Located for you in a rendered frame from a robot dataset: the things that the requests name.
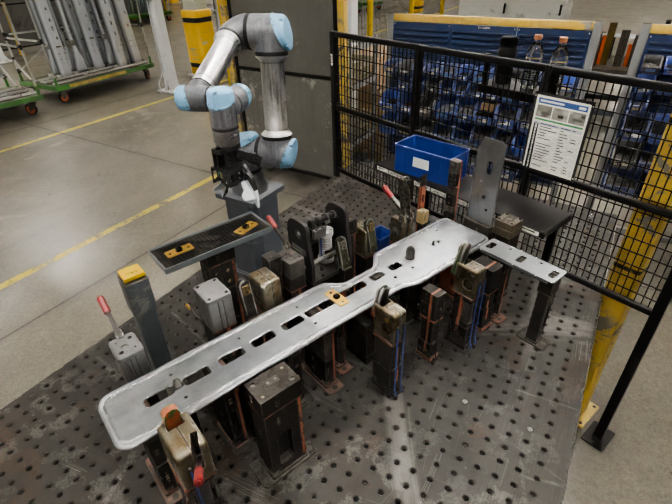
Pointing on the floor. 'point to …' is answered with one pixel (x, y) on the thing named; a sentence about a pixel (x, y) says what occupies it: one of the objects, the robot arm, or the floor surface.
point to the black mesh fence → (598, 434)
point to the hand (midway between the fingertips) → (242, 201)
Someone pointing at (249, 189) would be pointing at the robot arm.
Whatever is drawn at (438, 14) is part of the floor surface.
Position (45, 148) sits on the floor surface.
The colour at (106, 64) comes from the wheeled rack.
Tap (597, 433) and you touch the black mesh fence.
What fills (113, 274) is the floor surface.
